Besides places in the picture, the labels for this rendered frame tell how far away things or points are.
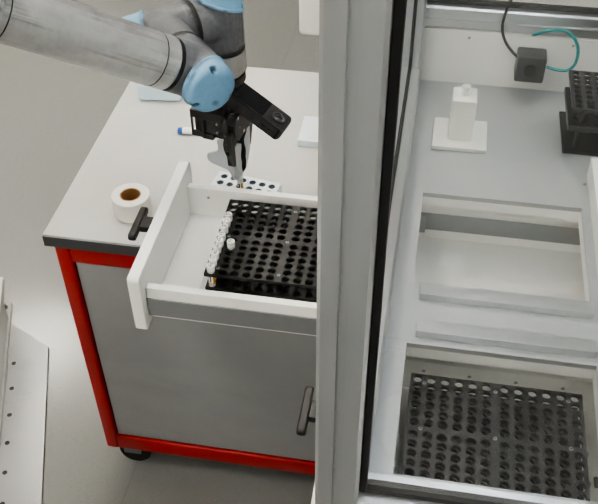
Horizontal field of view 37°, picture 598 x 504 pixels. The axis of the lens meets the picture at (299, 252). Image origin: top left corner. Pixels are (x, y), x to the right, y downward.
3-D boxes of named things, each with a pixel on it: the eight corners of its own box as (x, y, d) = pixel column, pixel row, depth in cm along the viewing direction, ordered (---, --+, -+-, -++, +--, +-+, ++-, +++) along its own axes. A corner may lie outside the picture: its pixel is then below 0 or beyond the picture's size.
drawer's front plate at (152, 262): (136, 330, 135) (126, 279, 127) (185, 208, 156) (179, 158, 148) (147, 331, 134) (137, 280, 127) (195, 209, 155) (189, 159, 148)
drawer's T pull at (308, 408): (295, 437, 111) (295, 430, 110) (305, 390, 116) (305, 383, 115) (324, 441, 110) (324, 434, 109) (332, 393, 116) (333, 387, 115)
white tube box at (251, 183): (203, 212, 164) (201, 197, 161) (221, 185, 169) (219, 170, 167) (265, 227, 161) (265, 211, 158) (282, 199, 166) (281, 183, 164)
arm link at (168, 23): (141, 41, 123) (212, 21, 127) (110, 7, 130) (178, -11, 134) (147, 89, 128) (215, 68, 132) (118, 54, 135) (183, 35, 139)
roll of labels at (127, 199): (106, 212, 164) (102, 196, 161) (134, 194, 168) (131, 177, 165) (132, 228, 161) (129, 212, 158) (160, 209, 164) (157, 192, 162)
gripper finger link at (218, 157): (212, 173, 157) (209, 129, 151) (243, 180, 156) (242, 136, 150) (205, 183, 155) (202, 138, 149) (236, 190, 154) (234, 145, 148)
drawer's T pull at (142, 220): (127, 242, 137) (126, 235, 136) (142, 211, 143) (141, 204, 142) (150, 244, 137) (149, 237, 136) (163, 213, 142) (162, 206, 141)
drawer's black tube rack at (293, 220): (206, 303, 136) (203, 273, 132) (232, 228, 149) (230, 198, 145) (349, 320, 133) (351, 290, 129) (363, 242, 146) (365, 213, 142)
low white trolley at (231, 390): (106, 470, 211) (41, 234, 160) (176, 288, 256) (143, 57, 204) (347, 506, 204) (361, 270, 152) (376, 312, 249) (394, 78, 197)
